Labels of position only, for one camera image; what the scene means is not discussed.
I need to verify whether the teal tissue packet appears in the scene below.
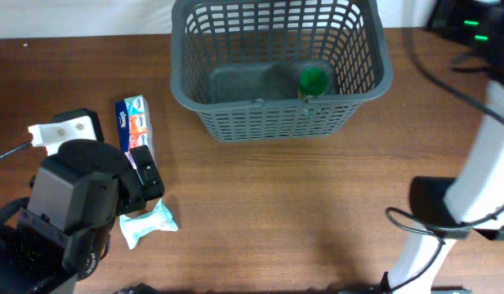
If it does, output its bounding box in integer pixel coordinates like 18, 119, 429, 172
119, 199, 179, 250

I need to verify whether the Kleenex tissue multipack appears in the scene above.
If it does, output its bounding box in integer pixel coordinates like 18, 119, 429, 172
114, 95, 155, 167

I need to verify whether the grey plastic basket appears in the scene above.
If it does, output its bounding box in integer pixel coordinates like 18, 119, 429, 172
171, 0, 393, 142

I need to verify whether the green lid jar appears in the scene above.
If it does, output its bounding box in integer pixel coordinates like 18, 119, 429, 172
297, 67, 329, 99

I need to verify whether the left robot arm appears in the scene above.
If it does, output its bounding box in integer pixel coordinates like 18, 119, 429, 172
0, 140, 164, 293

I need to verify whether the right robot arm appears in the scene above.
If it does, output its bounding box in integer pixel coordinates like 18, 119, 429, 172
379, 1, 504, 293

